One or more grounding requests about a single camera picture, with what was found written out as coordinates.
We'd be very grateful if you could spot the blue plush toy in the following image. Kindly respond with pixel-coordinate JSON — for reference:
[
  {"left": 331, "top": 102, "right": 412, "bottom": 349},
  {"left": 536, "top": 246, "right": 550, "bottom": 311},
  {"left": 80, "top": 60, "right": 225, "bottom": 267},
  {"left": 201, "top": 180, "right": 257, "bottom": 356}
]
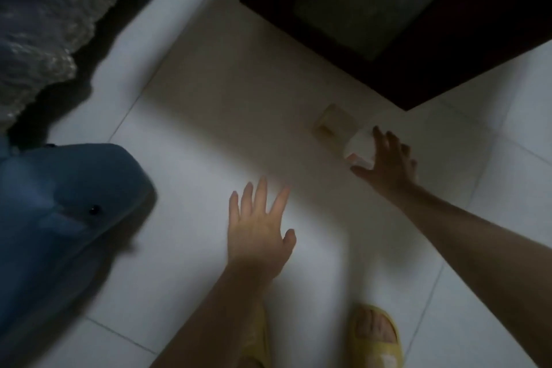
[{"left": 0, "top": 143, "right": 157, "bottom": 340}]

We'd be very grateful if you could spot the person's left forearm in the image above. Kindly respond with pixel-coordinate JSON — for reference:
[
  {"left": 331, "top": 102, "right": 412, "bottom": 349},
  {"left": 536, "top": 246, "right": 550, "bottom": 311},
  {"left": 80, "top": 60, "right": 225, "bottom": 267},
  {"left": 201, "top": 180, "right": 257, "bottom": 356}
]
[{"left": 151, "top": 261, "right": 277, "bottom": 368}]

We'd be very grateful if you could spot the person's left hand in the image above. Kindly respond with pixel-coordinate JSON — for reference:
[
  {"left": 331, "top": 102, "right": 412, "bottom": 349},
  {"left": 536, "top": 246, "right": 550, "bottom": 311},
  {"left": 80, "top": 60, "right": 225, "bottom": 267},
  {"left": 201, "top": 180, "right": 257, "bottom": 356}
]
[{"left": 228, "top": 177, "right": 297, "bottom": 282}]

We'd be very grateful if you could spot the dark wooden cabinet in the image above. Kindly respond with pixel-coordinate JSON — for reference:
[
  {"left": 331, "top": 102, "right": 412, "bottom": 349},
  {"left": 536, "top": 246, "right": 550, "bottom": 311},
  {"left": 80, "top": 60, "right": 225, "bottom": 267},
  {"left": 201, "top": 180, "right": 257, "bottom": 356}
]
[{"left": 235, "top": 0, "right": 552, "bottom": 112}]

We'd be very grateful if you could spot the small white box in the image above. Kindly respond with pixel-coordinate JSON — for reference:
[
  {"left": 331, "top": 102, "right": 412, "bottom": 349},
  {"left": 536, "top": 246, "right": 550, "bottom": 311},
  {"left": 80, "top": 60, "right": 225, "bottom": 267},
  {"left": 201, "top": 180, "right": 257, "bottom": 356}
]
[{"left": 344, "top": 127, "right": 377, "bottom": 170}]

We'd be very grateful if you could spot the person's right forearm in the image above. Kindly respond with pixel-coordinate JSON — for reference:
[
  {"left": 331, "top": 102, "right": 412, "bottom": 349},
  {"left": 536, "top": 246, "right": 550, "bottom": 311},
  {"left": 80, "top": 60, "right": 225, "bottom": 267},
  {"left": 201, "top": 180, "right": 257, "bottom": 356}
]
[{"left": 390, "top": 184, "right": 552, "bottom": 368}]

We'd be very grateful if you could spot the small beige box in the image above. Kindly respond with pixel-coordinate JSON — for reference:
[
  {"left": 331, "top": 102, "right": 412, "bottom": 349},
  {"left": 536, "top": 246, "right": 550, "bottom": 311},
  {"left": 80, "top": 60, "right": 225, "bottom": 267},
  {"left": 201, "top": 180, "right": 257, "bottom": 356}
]
[{"left": 312, "top": 103, "right": 361, "bottom": 154}]

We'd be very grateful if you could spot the yellow slipper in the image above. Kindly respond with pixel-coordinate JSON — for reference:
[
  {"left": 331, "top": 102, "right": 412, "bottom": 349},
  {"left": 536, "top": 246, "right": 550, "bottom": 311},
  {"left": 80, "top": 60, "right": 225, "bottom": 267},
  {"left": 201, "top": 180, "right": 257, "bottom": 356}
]
[
  {"left": 241, "top": 306, "right": 272, "bottom": 368},
  {"left": 348, "top": 304, "right": 404, "bottom": 368}
]

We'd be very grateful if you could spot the person's right hand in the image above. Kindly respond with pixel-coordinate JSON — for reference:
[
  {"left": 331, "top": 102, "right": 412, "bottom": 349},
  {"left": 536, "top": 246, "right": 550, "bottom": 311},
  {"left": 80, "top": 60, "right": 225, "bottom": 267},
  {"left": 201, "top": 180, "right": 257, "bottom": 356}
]
[{"left": 350, "top": 125, "right": 419, "bottom": 205}]

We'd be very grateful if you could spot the grey fuzzy blanket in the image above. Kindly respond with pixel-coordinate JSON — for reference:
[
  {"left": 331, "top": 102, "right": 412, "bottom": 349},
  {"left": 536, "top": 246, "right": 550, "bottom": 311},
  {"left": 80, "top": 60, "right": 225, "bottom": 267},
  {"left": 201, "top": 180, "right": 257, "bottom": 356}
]
[{"left": 0, "top": 0, "right": 168, "bottom": 133}]

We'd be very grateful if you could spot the person's right foot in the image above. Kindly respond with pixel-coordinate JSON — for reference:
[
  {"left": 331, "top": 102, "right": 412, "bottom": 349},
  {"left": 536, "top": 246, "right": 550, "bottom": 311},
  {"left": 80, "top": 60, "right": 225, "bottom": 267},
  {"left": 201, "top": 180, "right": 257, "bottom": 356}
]
[{"left": 354, "top": 308, "right": 396, "bottom": 344}]

